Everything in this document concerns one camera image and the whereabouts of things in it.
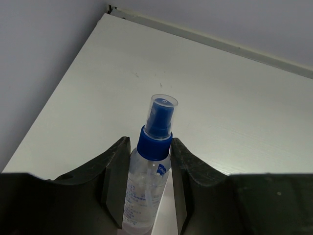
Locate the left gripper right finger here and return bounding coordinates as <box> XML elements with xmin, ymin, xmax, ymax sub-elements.
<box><xmin>171</xmin><ymin>138</ymin><xmax>313</xmax><ymax>235</ymax></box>

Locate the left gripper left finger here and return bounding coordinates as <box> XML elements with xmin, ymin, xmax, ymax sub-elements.
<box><xmin>0</xmin><ymin>137</ymin><xmax>130</xmax><ymax>235</ymax></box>

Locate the blue cap spray bottle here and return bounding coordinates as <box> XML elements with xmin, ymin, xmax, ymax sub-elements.
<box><xmin>122</xmin><ymin>94</ymin><xmax>178</xmax><ymax>235</ymax></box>

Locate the white divided organizer tray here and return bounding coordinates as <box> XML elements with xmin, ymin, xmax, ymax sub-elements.
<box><xmin>151</xmin><ymin>170</ymin><xmax>178</xmax><ymax>235</ymax></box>

